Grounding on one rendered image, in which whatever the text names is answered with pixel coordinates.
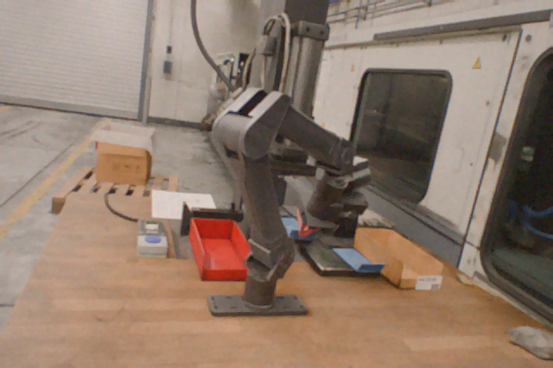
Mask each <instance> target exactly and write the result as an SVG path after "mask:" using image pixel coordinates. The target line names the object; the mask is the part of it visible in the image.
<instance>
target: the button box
mask: <svg viewBox="0 0 553 368"><path fill-rule="evenodd" d="M105 204H106V205H107V207H108V208H109V209H110V210H111V211H112V212H113V213H116V214H118V215H120V216H122V217H124V218H126V219H130V221H135V222H137V237H138V235H146V236H149V235H156V236H166V231H164V225H163V222H162V221H156V222H157V229H156V230H149V229H147V228H146V226H147V225H146V222H147V221H149V220H148V219H138V218H133V217H130V216H128V215H125V214H123V213H120V212H118V211H117V210H115V209H114V208H112V207H111V206H110V204H109V202H108V198H107V193H105Z"/></svg>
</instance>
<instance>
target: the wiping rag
mask: <svg viewBox="0 0 553 368"><path fill-rule="evenodd" d="M507 332H509V334H510V335H511V338H510V341H513V342H515V343H518V344H519V345H520V346H522V347H524V348H527V350H528V351H529V352H531V353H533V354H535V355H536V356H538V357H539V358H541V359H543V358H553V334H548V333H546V332H545V331H543V330H542V329H538V328H533V327H528V326H526V325H524V326H522V327H521V326H520V327H516V328H512V327H510V330H509V331H507Z"/></svg>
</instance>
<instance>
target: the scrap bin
mask: <svg viewBox="0 0 553 368"><path fill-rule="evenodd" d="M188 240H189V243H190V247H192V250H193V253H194V258H195V262H196V264H197V267H198V271H199V274H200V279H201V281H202V282H246V277H247V271H248V269H249V268H248V267H247V266H245V265H244V262H245V259H246V257H247V256H248V254H249V252H250V251H251V250H250V245H249V243H248V242H247V240H246V238H245V236H244V234H243V233H241V231H240V230H239V228H238V227H237V225H236V223H235V222H234V221H232V220H231V219H198V218H192V219H190V227H189V234H188Z"/></svg>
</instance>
